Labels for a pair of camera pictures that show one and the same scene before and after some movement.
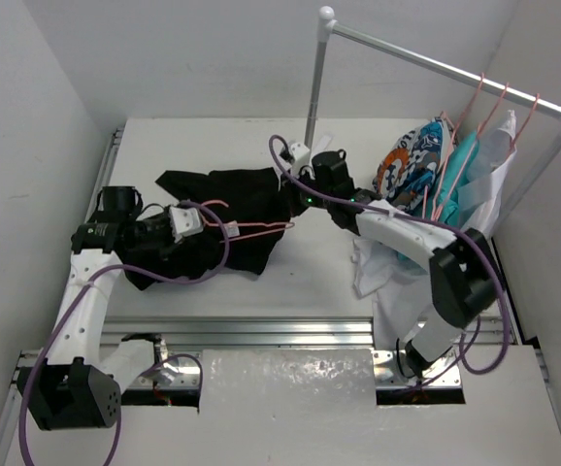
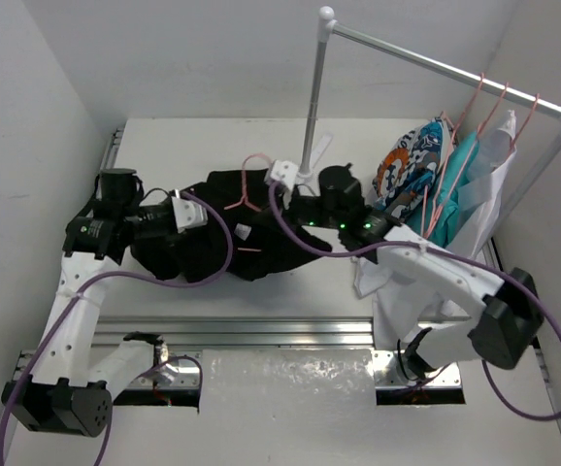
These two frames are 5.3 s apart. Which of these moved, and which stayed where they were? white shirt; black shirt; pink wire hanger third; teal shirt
Moved: black shirt
Stayed: pink wire hanger third; teal shirt; white shirt
